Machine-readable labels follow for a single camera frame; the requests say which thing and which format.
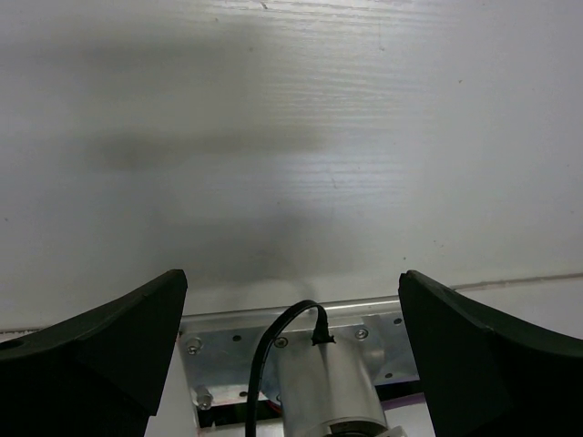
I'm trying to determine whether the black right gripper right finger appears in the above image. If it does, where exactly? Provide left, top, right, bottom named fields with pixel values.
left=398, top=270, right=582, bottom=436

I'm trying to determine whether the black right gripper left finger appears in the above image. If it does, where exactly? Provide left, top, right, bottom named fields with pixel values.
left=1, top=269, right=188, bottom=436

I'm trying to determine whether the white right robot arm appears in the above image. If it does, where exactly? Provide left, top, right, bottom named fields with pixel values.
left=1, top=269, right=582, bottom=436

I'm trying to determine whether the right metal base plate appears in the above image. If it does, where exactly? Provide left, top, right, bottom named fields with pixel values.
left=179, top=297, right=422, bottom=432

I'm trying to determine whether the black right base cable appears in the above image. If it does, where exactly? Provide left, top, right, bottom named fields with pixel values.
left=245, top=299, right=336, bottom=437

